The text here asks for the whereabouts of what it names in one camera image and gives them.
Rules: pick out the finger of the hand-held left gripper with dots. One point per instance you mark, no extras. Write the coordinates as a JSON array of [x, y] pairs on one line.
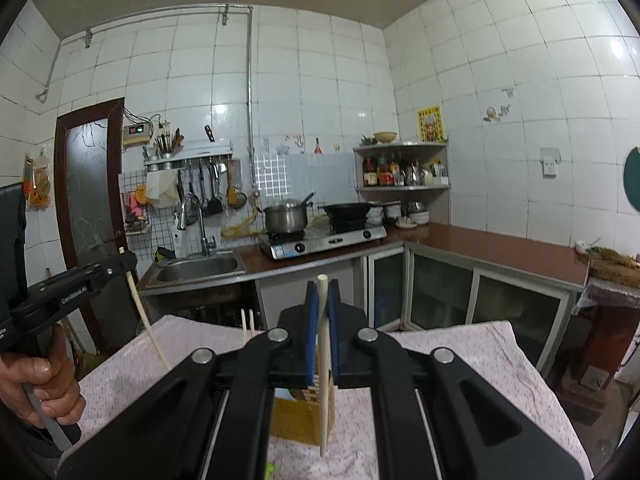
[[115, 267]]

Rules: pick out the white soap bottle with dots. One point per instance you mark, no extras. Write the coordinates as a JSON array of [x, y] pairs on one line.
[[180, 245]]

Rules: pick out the brown kitchen counter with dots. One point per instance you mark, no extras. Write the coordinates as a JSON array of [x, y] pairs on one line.
[[500, 250]]

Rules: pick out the steel gas stove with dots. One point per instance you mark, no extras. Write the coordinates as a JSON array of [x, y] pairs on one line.
[[325, 242]]

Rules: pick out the small covered side table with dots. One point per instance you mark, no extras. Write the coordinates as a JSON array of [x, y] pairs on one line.
[[610, 320]]

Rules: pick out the stack of white plates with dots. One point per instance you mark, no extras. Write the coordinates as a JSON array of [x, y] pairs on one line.
[[415, 217]]

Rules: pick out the white corner shelf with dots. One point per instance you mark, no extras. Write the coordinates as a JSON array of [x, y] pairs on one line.
[[440, 205]]

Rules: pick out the hanging white cloth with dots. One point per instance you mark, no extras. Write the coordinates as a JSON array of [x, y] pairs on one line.
[[162, 190]]

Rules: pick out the grey wall pipe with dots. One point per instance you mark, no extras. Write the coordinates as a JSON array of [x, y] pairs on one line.
[[250, 85]]

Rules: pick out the hanging black spatula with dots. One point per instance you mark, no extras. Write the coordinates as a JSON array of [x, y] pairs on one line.
[[215, 205]]

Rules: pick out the yellow plastic utensil holder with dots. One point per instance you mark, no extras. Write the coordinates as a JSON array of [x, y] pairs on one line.
[[295, 417]]

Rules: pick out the steel cooking pot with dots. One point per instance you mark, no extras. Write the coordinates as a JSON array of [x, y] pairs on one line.
[[285, 217]]

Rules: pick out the dark sauce bottle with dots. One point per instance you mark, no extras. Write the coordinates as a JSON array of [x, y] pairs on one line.
[[370, 175]]

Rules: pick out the beige bowl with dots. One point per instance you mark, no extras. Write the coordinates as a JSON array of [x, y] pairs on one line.
[[385, 136]]

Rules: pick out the hanging orange snack bag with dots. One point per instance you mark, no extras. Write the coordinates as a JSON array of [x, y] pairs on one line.
[[39, 185]]

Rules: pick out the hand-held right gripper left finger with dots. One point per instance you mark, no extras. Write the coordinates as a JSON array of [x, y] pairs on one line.
[[312, 330]]

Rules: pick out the white wall socket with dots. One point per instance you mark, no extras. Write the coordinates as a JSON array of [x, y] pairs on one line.
[[550, 162]]

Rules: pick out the dark dishcloth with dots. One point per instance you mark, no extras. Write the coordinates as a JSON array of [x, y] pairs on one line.
[[164, 256]]

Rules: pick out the green round cutting board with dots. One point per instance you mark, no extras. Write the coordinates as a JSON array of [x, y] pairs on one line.
[[632, 180]]

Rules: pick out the black wok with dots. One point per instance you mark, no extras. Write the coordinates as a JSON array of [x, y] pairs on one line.
[[347, 210]]

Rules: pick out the straw brush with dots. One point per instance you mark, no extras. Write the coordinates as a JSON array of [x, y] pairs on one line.
[[612, 257]]

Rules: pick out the utensil cup with chopsticks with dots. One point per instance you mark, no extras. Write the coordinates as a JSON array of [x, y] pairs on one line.
[[167, 145]]

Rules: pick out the wall mounted knife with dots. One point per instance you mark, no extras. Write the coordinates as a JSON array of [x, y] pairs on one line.
[[210, 133]]

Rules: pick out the hanging wooden ladle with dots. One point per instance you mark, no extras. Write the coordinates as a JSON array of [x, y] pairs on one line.
[[236, 195]]

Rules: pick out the wall decal sticker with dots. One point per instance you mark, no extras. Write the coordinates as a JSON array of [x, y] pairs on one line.
[[497, 112]]

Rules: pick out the steel wall rack shelf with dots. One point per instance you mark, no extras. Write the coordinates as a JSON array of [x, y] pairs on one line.
[[190, 152]]

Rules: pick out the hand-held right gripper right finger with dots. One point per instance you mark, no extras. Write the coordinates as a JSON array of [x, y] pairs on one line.
[[334, 335]]

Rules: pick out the brown glass door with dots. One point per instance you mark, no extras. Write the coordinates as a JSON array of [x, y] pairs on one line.
[[87, 200]]

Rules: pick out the steel faucet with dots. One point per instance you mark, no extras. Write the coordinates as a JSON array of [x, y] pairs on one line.
[[202, 230]]

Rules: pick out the person's left hand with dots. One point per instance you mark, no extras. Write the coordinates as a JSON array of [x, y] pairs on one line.
[[47, 380]]

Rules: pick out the beige wall controller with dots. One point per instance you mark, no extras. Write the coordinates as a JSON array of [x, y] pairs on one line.
[[137, 134]]

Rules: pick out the yellow wall poster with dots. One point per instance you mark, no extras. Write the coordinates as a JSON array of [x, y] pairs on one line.
[[430, 123]]

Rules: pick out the floral pink tablecloth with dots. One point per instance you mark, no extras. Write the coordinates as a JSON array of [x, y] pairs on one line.
[[480, 360]]

